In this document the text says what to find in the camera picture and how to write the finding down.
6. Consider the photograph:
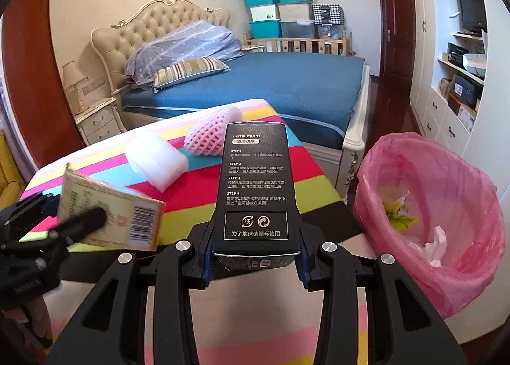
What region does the checkered fabric storage bag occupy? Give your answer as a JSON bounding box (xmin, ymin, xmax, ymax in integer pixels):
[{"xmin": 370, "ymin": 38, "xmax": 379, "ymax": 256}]
[{"xmin": 312, "ymin": 4, "xmax": 346, "ymax": 26}]

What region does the black printed carton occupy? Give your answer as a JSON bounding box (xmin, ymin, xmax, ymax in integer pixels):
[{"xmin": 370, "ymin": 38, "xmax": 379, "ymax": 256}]
[{"xmin": 211, "ymin": 123, "xmax": 302, "ymax": 271}]

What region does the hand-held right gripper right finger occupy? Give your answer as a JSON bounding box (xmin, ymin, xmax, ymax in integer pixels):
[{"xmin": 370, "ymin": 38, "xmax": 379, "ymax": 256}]
[{"xmin": 296, "ymin": 223, "xmax": 468, "ymax": 365}]

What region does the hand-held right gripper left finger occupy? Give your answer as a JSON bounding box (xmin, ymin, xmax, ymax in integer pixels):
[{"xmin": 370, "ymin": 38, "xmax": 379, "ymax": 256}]
[{"xmin": 45, "ymin": 223, "xmax": 218, "ymax": 365}]

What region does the cream bed with tufted headboard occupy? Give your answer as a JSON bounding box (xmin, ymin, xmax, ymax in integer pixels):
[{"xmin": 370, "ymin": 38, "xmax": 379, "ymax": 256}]
[{"xmin": 91, "ymin": 0, "xmax": 372, "ymax": 205}]

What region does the yellow cushioned seat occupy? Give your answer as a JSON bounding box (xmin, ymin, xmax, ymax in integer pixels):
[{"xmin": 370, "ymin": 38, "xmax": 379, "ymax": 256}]
[{"xmin": 0, "ymin": 130, "xmax": 27, "ymax": 211}]

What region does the beige fringed table lamp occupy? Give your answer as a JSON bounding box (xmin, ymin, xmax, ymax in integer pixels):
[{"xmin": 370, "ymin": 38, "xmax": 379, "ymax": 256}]
[{"xmin": 62, "ymin": 61, "xmax": 91, "ymax": 115}]

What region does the white foam block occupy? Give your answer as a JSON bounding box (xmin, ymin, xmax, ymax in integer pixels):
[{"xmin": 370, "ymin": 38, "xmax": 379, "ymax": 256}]
[{"xmin": 123, "ymin": 132, "xmax": 189, "ymax": 193}]

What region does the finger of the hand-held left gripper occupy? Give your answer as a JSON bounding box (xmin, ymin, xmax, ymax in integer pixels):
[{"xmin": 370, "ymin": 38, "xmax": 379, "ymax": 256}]
[
  {"xmin": 48, "ymin": 207, "xmax": 107, "ymax": 249},
  {"xmin": 0, "ymin": 193, "xmax": 60, "ymax": 230}
]

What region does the wooden crib rail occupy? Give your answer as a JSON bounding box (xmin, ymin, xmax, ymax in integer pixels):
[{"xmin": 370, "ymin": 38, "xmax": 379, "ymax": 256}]
[{"xmin": 243, "ymin": 30, "xmax": 355, "ymax": 57}]

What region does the white tissue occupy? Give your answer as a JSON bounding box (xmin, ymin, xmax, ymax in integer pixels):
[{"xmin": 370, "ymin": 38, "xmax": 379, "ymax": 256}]
[{"xmin": 406, "ymin": 225, "xmax": 449, "ymax": 268}]

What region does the grey-blue dotted pillow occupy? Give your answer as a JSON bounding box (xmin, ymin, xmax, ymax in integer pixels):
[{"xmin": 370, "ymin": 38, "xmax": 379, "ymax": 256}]
[{"xmin": 125, "ymin": 20, "xmax": 243, "ymax": 91}]

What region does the black shelf device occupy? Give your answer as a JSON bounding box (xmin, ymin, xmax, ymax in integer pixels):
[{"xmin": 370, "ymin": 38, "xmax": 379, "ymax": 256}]
[{"xmin": 447, "ymin": 42, "xmax": 469, "ymax": 67}]

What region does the blue bed sheet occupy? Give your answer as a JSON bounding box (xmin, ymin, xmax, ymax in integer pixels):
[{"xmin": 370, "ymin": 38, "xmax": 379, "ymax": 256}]
[{"xmin": 120, "ymin": 52, "xmax": 366, "ymax": 150}]

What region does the wall socket panel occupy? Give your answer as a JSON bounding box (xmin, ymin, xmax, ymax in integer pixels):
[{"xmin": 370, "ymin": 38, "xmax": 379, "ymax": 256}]
[{"xmin": 81, "ymin": 78, "xmax": 106, "ymax": 97}]

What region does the rainbow striped tablecloth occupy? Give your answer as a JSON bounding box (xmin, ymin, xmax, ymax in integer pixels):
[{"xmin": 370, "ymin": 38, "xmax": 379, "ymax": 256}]
[{"xmin": 18, "ymin": 99, "xmax": 369, "ymax": 365}]

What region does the brown cardboard box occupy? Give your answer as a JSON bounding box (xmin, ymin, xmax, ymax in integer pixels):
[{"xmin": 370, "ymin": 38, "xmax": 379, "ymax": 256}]
[{"xmin": 448, "ymin": 94, "xmax": 477, "ymax": 135}]

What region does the white shelf box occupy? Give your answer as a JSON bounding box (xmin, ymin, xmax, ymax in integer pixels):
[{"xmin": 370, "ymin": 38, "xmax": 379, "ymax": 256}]
[{"xmin": 463, "ymin": 53, "xmax": 487, "ymax": 79}]

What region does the dark red wooden door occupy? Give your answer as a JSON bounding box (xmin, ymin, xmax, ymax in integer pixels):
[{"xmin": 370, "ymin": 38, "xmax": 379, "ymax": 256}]
[{"xmin": 378, "ymin": 0, "xmax": 417, "ymax": 101}]

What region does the black television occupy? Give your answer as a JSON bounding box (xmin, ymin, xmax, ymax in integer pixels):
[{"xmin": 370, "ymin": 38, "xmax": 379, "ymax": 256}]
[{"xmin": 454, "ymin": 0, "xmax": 488, "ymax": 36}]

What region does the clear storage box white lid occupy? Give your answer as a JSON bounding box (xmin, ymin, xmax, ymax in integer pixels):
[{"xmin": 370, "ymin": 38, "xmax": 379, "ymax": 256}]
[{"xmin": 278, "ymin": 2, "xmax": 315, "ymax": 22}]

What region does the striped cushion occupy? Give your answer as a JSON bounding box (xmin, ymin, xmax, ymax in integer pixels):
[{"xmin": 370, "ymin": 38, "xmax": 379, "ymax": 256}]
[{"xmin": 153, "ymin": 56, "xmax": 231, "ymax": 94}]

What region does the grey clear storage box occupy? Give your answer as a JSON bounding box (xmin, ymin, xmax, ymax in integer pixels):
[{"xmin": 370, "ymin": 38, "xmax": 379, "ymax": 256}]
[{"xmin": 280, "ymin": 19, "xmax": 316, "ymax": 39}]

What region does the cream nightstand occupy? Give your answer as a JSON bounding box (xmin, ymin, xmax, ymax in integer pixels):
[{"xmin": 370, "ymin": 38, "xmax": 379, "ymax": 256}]
[{"xmin": 75, "ymin": 97, "xmax": 122, "ymax": 147}]

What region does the black safe box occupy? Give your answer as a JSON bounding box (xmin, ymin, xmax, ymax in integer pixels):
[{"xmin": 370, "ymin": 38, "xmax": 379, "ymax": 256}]
[{"xmin": 452, "ymin": 74, "xmax": 483, "ymax": 108}]

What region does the pink bagged waste bin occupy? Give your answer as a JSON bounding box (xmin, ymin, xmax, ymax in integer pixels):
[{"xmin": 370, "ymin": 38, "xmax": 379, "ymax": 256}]
[{"xmin": 353, "ymin": 132, "xmax": 506, "ymax": 318}]

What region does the reddish wooden door frame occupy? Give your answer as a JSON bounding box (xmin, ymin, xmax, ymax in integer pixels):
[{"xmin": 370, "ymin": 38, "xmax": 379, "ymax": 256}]
[{"xmin": 0, "ymin": 0, "xmax": 87, "ymax": 171}]

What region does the pink foam fruit net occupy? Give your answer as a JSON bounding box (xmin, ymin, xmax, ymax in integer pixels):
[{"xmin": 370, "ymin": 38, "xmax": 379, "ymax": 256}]
[{"xmin": 183, "ymin": 106, "xmax": 243, "ymax": 157}]

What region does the beige barcode carton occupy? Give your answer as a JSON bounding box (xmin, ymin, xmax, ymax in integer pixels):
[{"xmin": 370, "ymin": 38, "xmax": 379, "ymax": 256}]
[{"xmin": 58, "ymin": 166, "xmax": 166, "ymax": 251}]

